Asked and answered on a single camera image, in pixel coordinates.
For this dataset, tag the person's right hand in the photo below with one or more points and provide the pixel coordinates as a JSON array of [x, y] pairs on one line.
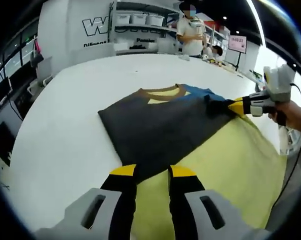
[[288, 113]]

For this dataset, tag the metal shelving rack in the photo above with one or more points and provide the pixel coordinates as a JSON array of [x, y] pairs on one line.
[[150, 30]]

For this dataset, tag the group of ceiling spotlights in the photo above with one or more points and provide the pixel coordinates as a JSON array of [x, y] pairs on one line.
[[225, 17]]

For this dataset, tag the ceiling light strip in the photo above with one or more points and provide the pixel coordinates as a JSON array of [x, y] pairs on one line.
[[260, 25]]

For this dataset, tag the black monitor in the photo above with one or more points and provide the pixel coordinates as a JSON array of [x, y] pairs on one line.
[[2, 87]]

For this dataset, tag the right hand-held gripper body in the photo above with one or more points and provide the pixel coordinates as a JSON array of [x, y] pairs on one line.
[[280, 82]]

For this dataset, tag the small white table object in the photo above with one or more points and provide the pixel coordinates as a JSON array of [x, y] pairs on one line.
[[184, 57]]

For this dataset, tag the yellow blue grey garment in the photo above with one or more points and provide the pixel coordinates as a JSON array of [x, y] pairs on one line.
[[165, 125]]

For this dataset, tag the black display stand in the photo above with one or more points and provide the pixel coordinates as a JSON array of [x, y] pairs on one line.
[[238, 61]]

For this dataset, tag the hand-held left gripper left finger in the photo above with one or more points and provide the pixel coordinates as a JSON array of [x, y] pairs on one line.
[[110, 212]]

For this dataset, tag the pink display screen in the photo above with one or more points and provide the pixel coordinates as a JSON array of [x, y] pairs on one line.
[[237, 43]]

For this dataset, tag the pile of small toys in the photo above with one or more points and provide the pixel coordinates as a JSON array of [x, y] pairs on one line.
[[215, 61]]

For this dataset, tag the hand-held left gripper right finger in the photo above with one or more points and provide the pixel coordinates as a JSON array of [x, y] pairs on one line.
[[192, 212]]

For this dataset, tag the white office chair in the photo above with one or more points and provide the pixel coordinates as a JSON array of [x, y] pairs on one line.
[[45, 71]]

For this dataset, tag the small green plant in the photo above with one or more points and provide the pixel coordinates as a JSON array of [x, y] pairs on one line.
[[256, 76]]

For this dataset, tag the grey hanging handbag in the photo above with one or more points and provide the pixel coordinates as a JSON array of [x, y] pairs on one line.
[[37, 56]]

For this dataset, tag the white storage bin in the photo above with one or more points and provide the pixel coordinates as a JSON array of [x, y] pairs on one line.
[[155, 20], [139, 19], [123, 19]]

